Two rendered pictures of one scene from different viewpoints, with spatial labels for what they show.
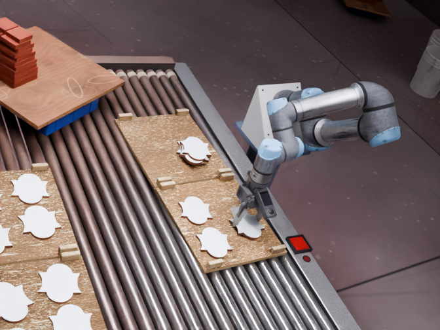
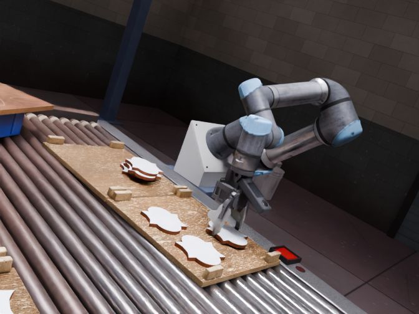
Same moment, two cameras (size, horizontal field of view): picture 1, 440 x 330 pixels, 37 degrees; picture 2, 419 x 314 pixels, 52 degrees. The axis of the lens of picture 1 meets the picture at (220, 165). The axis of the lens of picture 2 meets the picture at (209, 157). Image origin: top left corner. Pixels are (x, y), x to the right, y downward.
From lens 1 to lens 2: 129 cm
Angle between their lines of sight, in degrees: 25
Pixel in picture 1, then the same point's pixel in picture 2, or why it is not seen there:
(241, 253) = (235, 261)
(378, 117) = (342, 109)
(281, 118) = (260, 98)
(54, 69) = not seen: outside the picture
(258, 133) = (196, 167)
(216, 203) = (183, 215)
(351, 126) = (305, 132)
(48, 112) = not seen: outside the picture
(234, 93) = not seen: hidden behind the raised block
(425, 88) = (264, 192)
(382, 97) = (343, 90)
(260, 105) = (196, 139)
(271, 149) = (263, 121)
